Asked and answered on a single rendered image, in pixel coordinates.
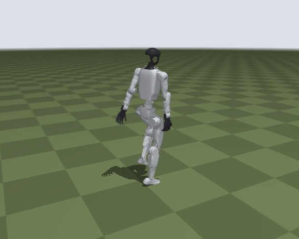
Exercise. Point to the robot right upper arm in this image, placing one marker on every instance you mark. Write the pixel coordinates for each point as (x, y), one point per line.
(163, 77)

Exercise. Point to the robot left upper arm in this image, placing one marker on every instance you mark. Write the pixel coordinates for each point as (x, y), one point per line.
(134, 82)

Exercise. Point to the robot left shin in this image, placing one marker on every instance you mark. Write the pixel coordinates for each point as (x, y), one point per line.
(146, 143)

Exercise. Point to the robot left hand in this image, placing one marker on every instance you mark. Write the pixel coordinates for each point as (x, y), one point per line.
(121, 115)

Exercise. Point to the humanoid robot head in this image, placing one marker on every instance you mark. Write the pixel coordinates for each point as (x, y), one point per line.
(152, 52)

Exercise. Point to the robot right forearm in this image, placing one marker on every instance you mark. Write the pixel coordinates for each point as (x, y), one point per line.
(166, 105)

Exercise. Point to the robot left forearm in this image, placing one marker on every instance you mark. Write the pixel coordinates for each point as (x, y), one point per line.
(127, 100)

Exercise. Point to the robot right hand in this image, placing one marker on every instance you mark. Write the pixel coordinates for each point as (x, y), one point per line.
(167, 123)

